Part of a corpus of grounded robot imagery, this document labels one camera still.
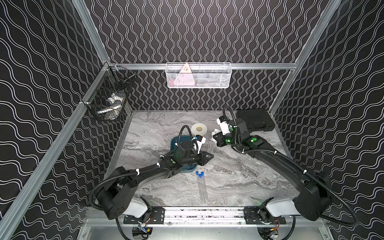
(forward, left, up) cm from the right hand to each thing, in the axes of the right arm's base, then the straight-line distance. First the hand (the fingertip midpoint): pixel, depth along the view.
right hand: (213, 135), depth 81 cm
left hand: (-10, 0, -3) cm, 10 cm away
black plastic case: (+25, -33, -14) cm, 44 cm away
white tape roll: (+21, +7, -20) cm, 30 cm away
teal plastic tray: (+6, +23, -13) cm, 27 cm away
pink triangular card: (+32, +16, +16) cm, 39 cm away
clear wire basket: (+66, +3, -3) cm, 66 cm away
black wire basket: (+16, +59, +11) cm, 62 cm away
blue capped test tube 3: (-26, +4, -21) cm, 33 cm away
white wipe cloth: (+2, -1, +2) cm, 3 cm away
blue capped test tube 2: (-25, +6, -21) cm, 33 cm away
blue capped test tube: (-6, +2, +1) cm, 7 cm away
